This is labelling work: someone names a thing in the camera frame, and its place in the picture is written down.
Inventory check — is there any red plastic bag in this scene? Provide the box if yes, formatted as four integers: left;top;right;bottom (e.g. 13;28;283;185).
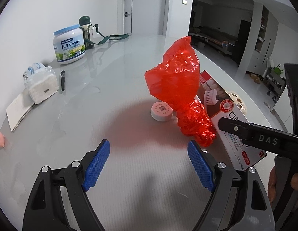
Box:
145;36;216;148

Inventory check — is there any red white toothpaste box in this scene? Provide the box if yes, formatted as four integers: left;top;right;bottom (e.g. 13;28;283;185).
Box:
197;71;266;171

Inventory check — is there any white round small container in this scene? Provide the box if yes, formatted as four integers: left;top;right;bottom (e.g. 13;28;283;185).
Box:
150;101;173;122

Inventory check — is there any green white water bottle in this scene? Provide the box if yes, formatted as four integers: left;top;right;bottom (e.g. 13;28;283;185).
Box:
79;16;96;50

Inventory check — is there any white door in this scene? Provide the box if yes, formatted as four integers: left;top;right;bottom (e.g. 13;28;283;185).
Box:
123;0;166;35

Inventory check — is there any green bottle strap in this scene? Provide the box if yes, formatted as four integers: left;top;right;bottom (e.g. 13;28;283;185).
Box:
94;23;130;46

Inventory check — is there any pink eraser piece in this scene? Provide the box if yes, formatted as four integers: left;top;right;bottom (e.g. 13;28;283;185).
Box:
0;132;5;148

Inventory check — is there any black pen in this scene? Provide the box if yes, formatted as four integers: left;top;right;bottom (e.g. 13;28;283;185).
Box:
60;70;65;92

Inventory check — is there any full cream milk powder jar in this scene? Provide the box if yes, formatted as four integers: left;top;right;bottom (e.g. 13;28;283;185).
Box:
53;24;86;65

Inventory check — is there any shoe rack with green bag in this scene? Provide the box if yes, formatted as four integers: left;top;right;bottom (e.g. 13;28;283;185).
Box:
263;67;286;103

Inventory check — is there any beige plush sloth toy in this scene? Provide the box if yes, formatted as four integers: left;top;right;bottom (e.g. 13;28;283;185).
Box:
227;91;248;116

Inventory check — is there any white paper booklet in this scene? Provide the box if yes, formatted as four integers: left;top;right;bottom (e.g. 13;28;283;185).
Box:
6;89;35;132

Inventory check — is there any person right hand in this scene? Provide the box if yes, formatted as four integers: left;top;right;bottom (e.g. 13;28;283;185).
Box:
267;165;298;199

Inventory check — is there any tissue pack in plastic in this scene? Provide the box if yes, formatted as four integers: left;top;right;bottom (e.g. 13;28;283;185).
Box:
23;63;59;104

